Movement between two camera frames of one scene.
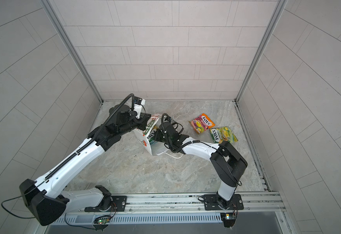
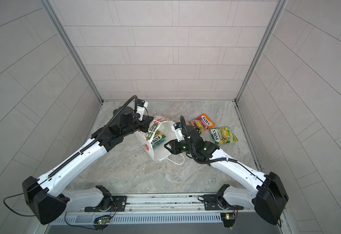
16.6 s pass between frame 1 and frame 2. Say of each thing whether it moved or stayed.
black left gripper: stayed
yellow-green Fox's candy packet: stayed
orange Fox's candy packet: stayed
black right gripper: moved
